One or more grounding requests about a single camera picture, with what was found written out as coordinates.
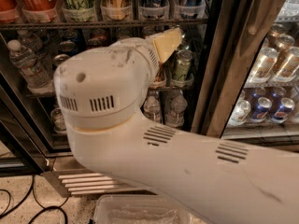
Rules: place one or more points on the clear plastic bin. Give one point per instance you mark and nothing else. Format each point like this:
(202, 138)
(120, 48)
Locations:
(140, 209)

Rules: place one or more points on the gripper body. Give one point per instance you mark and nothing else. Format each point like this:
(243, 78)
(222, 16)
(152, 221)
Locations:
(148, 54)

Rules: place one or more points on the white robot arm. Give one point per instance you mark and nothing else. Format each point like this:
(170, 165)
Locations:
(100, 92)

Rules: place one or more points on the pepsi can right compartment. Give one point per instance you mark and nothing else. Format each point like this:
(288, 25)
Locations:
(282, 110)

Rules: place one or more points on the dark red-blue can top shelf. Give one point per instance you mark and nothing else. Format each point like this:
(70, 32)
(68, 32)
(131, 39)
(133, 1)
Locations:
(189, 9)

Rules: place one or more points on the front blue pepsi can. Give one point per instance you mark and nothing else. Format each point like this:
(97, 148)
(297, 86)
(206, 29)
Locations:
(60, 58)

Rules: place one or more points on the front green soda can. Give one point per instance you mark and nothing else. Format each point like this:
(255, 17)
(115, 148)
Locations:
(182, 65)

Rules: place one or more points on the front water bottle middle shelf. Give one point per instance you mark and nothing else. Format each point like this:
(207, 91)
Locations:
(25, 60)

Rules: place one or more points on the orange can far left top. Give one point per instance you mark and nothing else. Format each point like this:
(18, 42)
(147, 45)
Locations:
(7, 5)

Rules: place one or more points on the green-white can bottom shelf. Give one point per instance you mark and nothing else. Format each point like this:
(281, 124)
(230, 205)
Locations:
(57, 119)

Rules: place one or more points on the stainless steel fridge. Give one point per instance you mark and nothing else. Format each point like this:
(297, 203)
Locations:
(225, 36)

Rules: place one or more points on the small water bottle bottom shelf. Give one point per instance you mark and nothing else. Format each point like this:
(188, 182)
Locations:
(152, 109)

